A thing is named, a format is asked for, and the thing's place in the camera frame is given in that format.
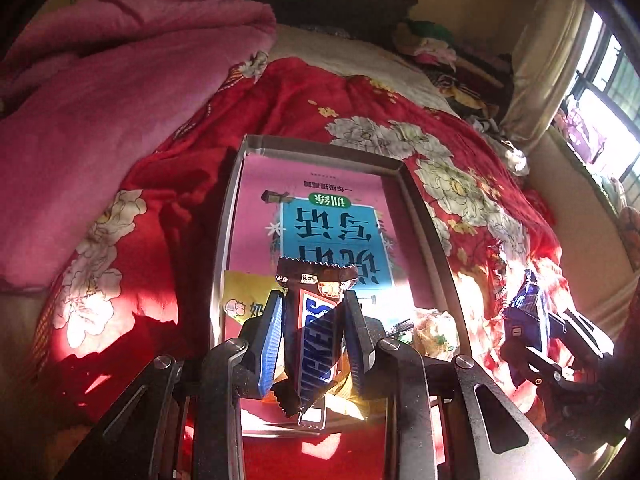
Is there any clear packet of brown snack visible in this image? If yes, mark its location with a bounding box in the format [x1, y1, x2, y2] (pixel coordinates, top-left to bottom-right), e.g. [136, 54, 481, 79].
[410, 310, 461, 361]

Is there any dark wooden headboard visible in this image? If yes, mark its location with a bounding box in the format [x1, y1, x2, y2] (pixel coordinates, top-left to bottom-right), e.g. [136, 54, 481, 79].
[150, 0, 416, 41]

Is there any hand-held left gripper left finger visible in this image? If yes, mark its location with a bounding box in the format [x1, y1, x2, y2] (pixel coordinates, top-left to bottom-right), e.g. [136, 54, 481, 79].
[55, 290, 286, 480]

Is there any pile of clothes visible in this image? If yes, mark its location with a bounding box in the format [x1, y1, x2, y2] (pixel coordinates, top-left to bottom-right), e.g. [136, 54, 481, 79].
[392, 20, 516, 126]

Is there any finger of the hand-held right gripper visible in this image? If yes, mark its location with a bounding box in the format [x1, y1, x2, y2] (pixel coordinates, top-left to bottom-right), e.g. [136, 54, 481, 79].
[550, 310, 616, 371]
[502, 342, 566, 401]

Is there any barred window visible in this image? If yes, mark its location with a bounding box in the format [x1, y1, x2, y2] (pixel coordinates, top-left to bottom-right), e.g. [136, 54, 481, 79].
[565, 10, 640, 191]

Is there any cream curtain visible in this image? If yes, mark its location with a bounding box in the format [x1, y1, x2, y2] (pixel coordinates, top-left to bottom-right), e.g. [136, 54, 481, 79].
[500, 0, 601, 146]

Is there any white bed sheet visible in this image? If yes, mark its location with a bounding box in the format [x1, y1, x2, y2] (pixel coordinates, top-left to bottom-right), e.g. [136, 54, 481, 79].
[270, 25, 451, 111]

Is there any grey cardboard box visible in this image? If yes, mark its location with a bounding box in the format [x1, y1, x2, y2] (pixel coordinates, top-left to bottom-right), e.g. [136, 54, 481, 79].
[210, 134, 476, 480]

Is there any orange patterned cushion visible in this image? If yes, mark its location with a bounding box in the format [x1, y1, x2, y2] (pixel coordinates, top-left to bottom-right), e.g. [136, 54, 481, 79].
[617, 205, 640, 261]

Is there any red floral blanket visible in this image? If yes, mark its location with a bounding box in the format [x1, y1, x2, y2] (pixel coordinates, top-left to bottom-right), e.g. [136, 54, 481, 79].
[30, 57, 576, 426]

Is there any pink blanket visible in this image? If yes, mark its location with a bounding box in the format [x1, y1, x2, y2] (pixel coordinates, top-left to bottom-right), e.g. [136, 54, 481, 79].
[0, 0, 278, 291]

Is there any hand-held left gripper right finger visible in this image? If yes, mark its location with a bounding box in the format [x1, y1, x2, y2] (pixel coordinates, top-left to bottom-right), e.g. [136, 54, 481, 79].
[342, 290, 576, 480]

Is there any yellow-green cartoon snack packet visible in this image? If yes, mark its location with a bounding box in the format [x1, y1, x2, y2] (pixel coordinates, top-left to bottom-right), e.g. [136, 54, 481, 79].
[222, 270, 281, 326]

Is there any blue snack packet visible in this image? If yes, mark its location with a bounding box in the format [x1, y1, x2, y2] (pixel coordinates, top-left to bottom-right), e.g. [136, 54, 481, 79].
[502, 270, 551, 356]

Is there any purple hanging cloth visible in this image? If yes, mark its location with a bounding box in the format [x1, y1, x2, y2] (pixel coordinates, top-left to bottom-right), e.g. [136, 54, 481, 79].
[565, 105, 606, 166]

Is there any brown chocolate bar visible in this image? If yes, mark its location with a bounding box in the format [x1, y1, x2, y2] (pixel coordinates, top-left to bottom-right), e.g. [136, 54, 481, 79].
[270, 255, 361, 418]

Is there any pink and blue book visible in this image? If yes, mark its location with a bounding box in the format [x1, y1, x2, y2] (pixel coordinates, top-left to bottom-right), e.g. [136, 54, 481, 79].
[225, 157, 416, 436]

